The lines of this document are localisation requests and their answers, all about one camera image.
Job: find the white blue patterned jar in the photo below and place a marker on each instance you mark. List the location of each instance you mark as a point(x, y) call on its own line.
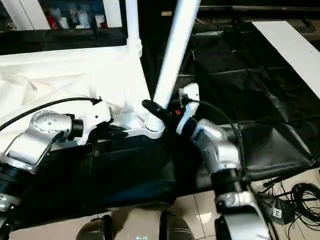
point(82, 20)

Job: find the white plastic table leg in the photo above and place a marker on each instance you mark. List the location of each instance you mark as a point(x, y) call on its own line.
point(132, 20)
point(175, 50)

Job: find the black work mat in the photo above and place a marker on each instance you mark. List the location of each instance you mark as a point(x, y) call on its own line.
point(250, 87)

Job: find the white flat board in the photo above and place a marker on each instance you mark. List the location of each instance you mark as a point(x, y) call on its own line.
point(292, 50)

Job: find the white display cabinet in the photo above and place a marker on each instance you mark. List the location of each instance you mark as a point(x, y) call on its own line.
point(32, 15)

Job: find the white plastic table top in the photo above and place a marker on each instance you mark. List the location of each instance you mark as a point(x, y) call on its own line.
point(50, 65)

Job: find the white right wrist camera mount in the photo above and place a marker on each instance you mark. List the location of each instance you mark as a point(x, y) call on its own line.
point(191, 91)

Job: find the dark robot right foot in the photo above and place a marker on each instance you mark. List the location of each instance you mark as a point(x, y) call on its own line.
point(177, 227)

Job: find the red bottle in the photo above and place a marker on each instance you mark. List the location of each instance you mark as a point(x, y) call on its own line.
point(54, 21)

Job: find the small white cup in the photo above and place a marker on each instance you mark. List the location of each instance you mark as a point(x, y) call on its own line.
point(99, 21)
point(64, 23)

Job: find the black cabinet with gold label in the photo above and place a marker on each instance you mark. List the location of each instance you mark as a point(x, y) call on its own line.
point(225, 7)

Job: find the dark robot foot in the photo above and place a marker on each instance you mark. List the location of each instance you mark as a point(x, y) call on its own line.
point(95, 230)
point(177, 227)

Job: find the dark robot left foot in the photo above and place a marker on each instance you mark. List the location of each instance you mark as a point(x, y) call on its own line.
point(95, 230)

